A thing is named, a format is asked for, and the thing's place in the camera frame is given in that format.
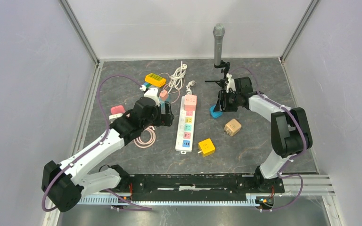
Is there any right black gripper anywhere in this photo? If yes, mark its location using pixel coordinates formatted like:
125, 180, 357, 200
214, 90, 241, 112

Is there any small blue plug adapter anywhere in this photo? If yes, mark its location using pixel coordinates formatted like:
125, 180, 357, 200
209, 105, 223, 119

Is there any white multicolour power strip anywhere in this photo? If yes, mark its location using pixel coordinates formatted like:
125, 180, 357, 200
175, 81, 196, 154

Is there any beige cube socket adapter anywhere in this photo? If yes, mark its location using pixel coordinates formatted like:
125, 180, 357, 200
224, 119, 242, 137

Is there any yellow cube socket adapter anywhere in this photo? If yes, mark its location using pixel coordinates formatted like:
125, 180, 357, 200
198, 138, 215, 157

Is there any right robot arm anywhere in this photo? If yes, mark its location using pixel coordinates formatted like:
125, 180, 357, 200
214, 74, 313, 192

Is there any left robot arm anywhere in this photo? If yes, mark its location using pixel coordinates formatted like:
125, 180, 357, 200
41, 97, 174, 212

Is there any pink cube socket adapter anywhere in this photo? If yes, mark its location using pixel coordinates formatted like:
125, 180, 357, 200
183, 95, 197, 112

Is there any pink round socket reel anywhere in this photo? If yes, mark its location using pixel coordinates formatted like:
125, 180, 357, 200
110, 105, 125, 115

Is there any blue green power strip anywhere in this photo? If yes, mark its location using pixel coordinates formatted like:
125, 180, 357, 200
140, 82, 151, 90

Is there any yellow rectangular power strip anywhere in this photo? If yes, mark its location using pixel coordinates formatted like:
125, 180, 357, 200
145, 73, 166, 88

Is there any black microphone tripod stand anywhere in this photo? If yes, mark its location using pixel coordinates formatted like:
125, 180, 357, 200
205, 61, 231, 89

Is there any blue white cube adapter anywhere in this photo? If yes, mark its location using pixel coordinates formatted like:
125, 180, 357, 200
108, 113, 123, 123

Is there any grey microphone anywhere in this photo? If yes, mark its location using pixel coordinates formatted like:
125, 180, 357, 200
213, 23, 225, 68

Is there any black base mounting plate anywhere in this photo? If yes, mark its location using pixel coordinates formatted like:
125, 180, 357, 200
112, 173, 285, 201

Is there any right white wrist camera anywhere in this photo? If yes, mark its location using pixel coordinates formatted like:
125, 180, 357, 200
226, 73, 236, 93

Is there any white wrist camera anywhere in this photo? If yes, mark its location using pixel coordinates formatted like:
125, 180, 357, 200
140, 85, 159, 98
226, 73, 236, 93

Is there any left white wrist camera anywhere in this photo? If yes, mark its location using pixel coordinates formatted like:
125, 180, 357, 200
140, 85, 159, 98

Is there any white coiled power cord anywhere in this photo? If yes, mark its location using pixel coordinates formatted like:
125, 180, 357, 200
159, 61, 189, 93

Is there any pink coiled cable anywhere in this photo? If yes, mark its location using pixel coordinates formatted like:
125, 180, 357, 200
133, 126, 156, 149

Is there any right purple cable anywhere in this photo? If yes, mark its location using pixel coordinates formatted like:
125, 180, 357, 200
229, 67, 309, 213

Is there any grey slotted cable duct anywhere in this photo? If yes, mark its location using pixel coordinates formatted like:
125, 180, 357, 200
53, 174, 335, 207

